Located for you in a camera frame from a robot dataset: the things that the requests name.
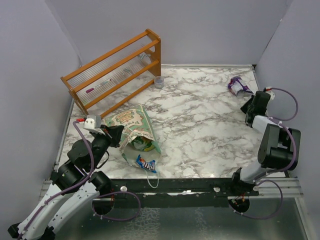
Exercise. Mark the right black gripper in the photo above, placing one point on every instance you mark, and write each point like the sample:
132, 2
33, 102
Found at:
243, 107

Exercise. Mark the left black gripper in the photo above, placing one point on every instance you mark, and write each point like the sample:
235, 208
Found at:
112, 133

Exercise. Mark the purple snack packet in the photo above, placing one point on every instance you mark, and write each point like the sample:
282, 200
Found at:
237, 86

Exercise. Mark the green paper bag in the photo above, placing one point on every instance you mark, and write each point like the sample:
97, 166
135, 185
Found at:
137, 123

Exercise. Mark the blue candy packet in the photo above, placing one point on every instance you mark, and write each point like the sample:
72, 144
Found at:
146, 165

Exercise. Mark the green chips packet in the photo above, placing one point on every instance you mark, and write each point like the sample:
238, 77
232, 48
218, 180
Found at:
142, 144

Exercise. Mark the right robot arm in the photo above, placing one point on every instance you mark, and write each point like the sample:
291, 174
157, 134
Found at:
279, 147

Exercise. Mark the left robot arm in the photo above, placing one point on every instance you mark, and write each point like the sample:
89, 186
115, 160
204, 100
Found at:
75, 183

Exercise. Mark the orange wooden rack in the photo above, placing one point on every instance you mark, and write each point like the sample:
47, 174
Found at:
124, 86

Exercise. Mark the small clear plastic cup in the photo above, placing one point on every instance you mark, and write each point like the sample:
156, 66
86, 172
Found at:
159, 82

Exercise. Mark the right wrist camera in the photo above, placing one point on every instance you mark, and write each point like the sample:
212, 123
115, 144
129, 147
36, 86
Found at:
269, 90

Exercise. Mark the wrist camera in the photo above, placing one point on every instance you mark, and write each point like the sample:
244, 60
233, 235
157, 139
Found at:
269, 90
91, 123

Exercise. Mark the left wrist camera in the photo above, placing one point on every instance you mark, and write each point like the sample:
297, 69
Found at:
91, 123

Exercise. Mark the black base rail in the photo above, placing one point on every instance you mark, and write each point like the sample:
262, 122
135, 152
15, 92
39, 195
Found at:
173, 193

